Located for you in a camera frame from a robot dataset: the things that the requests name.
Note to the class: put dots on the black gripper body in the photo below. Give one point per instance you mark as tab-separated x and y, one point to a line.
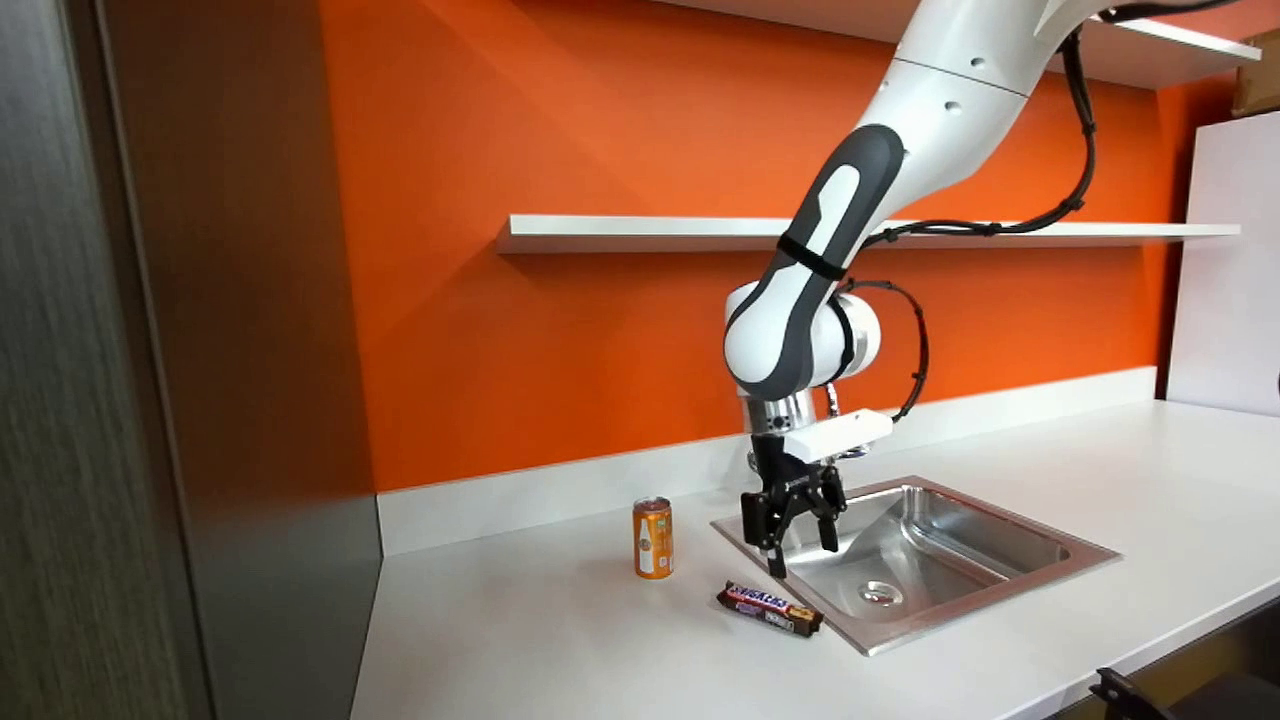
785	494

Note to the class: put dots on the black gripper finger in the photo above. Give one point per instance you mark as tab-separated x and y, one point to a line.
765	540
826	523

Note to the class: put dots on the brown Snickers chocolate bar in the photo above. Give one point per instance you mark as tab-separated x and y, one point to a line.
765	607

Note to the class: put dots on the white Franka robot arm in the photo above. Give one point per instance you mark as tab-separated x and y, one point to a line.
935	107

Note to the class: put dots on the white light bar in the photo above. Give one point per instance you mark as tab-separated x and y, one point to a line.
1187	36

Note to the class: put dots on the round metal sink drain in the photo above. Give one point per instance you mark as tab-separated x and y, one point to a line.
882	594

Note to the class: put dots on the orange soda can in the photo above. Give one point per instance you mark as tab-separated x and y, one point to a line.
653	536

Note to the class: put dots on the stainless steel sink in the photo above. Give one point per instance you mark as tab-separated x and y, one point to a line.
993	545

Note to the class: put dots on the white backsplash strip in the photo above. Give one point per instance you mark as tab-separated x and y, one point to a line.
533	500

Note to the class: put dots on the white tall cabinet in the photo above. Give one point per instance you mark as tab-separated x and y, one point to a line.
1235	264

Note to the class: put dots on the dark wood cabinet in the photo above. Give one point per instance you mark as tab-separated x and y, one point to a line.
162	402

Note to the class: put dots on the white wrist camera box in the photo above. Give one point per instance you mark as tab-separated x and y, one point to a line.
842	437

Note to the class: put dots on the white wall shelf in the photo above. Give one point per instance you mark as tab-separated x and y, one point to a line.
641	235

